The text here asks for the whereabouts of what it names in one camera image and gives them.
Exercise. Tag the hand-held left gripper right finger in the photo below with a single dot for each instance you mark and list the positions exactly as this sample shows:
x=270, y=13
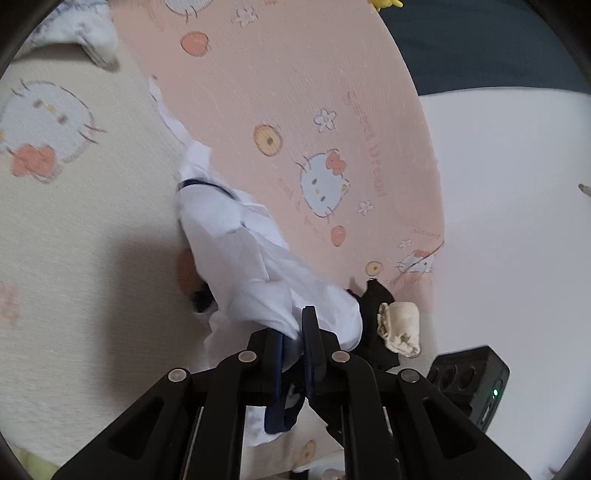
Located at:
x=311, y=350

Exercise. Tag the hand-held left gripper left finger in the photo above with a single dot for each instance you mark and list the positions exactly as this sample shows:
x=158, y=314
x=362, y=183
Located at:
x=276, y=364

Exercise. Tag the white t-shirt with navy trim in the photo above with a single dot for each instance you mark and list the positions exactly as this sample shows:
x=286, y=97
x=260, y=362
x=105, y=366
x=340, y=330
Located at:
x=240, y=267

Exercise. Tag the folded black garment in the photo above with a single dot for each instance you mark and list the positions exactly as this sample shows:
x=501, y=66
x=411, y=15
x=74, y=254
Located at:
x=371, y=318

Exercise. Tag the folded cream garment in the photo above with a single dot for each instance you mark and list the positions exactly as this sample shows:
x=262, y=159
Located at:
x=401, y=330

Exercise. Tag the pink cream cat print blanket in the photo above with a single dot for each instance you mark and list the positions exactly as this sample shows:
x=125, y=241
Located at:
x=286, y=83

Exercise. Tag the dark blue curtain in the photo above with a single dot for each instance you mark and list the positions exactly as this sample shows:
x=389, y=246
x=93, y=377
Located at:
x=485, y=41

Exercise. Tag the yellow plush toy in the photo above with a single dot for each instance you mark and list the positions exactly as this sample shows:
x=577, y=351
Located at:
x=385, y=3

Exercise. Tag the small white cat print garment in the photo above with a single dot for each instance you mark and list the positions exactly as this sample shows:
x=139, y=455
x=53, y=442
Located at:
x=78, y=27

